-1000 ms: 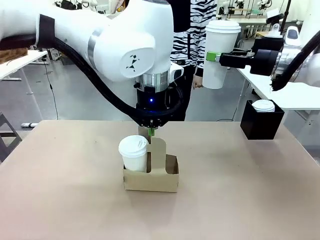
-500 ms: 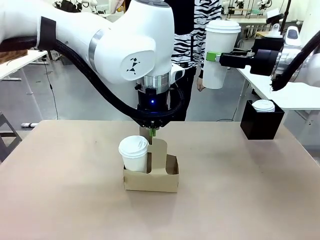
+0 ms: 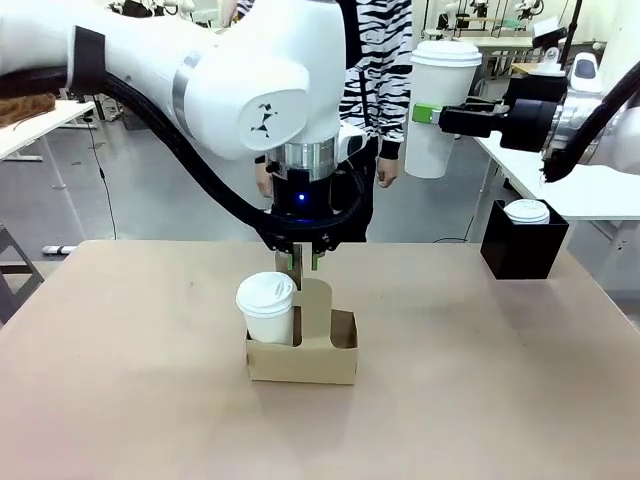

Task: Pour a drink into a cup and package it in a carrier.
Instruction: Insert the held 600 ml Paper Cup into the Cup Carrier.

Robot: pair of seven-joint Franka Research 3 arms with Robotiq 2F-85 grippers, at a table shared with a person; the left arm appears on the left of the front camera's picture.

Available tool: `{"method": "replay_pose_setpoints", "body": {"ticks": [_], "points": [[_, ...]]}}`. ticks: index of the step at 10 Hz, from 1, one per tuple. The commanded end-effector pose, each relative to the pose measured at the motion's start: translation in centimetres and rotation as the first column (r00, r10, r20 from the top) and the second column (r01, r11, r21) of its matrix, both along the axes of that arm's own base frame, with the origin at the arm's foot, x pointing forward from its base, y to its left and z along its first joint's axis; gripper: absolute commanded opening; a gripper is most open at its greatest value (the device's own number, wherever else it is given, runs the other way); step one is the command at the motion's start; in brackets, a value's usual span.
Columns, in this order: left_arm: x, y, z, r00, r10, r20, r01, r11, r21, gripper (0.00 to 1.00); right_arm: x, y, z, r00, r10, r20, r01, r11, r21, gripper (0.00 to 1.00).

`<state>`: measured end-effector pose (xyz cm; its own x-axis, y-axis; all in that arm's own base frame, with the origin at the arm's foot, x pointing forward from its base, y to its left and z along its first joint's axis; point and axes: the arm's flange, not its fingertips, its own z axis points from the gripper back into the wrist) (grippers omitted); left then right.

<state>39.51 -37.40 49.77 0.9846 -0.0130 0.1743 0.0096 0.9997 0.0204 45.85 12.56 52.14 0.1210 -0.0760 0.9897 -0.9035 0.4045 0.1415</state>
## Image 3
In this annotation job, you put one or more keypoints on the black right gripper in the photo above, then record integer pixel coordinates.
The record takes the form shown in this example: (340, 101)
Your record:
(527, 125)

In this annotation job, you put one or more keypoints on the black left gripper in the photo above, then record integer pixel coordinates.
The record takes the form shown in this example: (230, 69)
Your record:
(305, 200)

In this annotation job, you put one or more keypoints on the white paper cup with lid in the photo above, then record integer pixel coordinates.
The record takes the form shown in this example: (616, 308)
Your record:
(265, 310)
(527, 212)
(440, 75)

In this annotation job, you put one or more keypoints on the brown cardboard cup carrier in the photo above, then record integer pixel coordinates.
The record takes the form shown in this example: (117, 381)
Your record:
(300, 362)

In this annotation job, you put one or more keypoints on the person's left forearm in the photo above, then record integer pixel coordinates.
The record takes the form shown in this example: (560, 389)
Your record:
(397, 115)

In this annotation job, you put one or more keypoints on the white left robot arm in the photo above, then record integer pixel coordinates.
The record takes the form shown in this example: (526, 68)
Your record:
(225, 75)

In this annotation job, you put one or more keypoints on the person's right hand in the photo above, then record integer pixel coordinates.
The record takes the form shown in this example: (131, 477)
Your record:
(262, 182)

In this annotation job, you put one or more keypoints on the person's left hand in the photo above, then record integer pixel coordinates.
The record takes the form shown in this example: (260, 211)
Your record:
(388, 172)

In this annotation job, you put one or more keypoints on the person in zebra hoodie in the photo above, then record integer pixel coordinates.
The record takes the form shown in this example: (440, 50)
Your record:
(375, 60)

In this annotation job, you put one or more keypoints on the black stand pole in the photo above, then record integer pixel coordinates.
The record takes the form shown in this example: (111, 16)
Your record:
(574, 20)

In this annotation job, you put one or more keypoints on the large white table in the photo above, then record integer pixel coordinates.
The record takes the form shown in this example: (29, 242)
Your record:
(590, 195)

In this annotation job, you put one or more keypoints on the black square bin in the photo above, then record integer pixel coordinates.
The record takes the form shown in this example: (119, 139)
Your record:
(520, 250)

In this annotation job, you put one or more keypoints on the small white table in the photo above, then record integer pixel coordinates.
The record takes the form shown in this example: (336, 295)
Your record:
(45, 117)

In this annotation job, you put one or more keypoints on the brown furry object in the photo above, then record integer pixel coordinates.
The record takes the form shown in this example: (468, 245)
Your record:
(25, 106)

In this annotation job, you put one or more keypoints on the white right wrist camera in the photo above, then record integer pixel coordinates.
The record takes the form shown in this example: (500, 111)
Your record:
(550, 37)

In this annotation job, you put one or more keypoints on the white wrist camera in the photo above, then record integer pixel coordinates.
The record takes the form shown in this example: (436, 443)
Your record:
(550, 37)
(351, 144)

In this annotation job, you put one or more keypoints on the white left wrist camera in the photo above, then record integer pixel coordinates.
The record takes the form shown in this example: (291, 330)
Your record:
(351, 144)

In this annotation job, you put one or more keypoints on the grey metal frame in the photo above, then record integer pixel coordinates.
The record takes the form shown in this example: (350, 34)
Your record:
(20, 270)

